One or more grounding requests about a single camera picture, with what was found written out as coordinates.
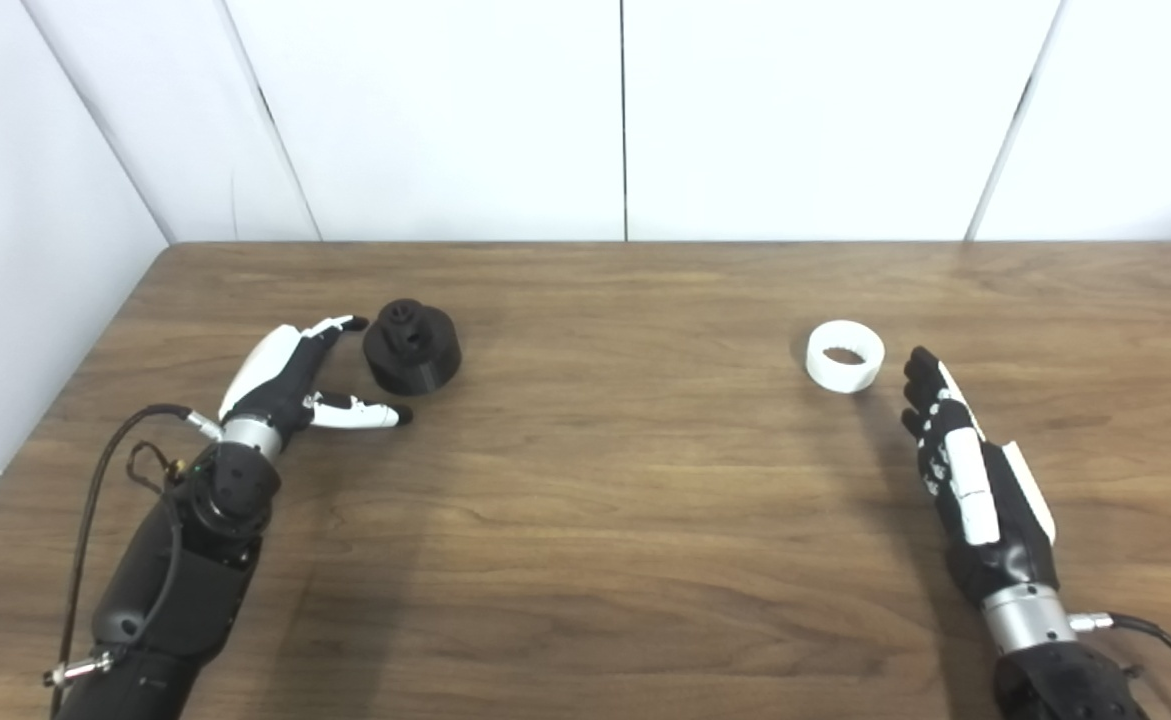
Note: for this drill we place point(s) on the round black part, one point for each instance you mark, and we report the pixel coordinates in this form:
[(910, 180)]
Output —
[(425, 370)]

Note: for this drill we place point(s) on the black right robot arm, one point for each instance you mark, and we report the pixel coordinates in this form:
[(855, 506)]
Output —
[(1055, 685)]

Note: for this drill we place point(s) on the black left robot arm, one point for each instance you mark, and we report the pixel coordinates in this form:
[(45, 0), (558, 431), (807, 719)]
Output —
[(195, 590)]

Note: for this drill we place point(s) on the black and white left hand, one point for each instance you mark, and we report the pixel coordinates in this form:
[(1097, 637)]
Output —
[(270, 365)]

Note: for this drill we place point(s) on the black and white right hand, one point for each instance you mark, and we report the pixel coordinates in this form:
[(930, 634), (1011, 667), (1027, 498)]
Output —
[(1015, 550)]

